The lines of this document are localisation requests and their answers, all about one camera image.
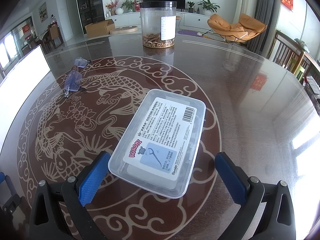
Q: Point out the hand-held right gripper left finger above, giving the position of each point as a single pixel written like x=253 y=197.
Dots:
x=93 y=180

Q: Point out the cardboard box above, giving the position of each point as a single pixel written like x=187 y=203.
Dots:
x=100 y=28

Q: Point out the green potted plant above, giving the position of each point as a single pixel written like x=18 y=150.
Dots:
x=128 y=4

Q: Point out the red gift box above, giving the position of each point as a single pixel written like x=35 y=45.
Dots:
x=138 y=5

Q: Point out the red paper decoration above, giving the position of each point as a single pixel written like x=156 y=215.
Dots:
x=26 y=29

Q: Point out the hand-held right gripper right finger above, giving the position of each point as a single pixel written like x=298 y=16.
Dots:
x=231 y=178

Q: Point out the wooden chair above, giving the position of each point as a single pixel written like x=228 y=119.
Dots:
x=287 y=52

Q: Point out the framed wall painting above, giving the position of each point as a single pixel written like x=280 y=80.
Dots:
x=42 y=12

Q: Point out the clear blue eyeglasses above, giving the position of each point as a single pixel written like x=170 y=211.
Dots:
x=73 y=80

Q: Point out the dark glass display cabinet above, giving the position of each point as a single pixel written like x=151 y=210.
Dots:
x=90 y=5

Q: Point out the large leafy potted plant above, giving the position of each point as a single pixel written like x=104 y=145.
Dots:
x=208 y=5

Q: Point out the red flower arrangement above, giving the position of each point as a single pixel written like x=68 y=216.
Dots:
x=112 y=6

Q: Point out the round beige cushion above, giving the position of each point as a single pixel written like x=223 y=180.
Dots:
x=123 y=30

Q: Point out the white round vase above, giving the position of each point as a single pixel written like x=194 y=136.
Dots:
x=119 y=11

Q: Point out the clear jar with black lid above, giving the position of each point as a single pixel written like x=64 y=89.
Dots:
x=158 y=22

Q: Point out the white door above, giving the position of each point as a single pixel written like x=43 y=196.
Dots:
x=73 y=15

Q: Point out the brown dining chair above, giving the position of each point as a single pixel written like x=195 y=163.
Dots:
x=55 y=37

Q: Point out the purple floor mat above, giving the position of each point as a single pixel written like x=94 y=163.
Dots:
x=190 y=32

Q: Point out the clear plastic floss box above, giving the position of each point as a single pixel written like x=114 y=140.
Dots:
x=160 y=142

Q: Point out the orange lounge chair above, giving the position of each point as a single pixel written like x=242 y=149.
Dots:
x=235 y=27

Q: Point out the small potted plant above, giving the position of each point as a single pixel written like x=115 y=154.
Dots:
x=190 y=6

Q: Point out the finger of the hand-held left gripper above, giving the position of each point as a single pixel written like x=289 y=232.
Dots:
x=7 y=183

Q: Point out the white television cabinet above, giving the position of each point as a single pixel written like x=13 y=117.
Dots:
x=125 y=20

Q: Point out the grey curtain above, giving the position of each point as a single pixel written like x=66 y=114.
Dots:
x=268 y=10

